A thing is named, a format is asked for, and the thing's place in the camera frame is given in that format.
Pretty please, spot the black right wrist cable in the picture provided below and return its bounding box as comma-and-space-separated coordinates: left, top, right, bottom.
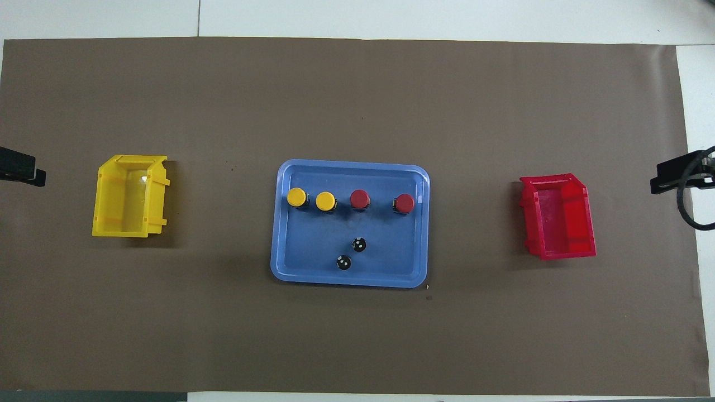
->
677, 146, 715, 231

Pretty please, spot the red plastic bin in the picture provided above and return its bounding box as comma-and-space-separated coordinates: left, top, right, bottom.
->
519, 173, 597, 261

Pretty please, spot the yellow plastic bin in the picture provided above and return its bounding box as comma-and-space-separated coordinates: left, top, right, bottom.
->
92, 155, 170, 238

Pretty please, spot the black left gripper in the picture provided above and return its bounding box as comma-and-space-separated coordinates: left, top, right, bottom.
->
0, 146, 46, 188

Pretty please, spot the brown table mat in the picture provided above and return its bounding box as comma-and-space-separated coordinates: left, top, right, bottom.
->
0, 37, 710, 396

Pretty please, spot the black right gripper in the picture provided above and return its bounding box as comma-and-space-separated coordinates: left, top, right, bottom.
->
651, 146, 715, 195

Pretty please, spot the blue plastic tray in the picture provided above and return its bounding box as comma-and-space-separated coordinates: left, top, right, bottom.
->
270, 159, 431, 289

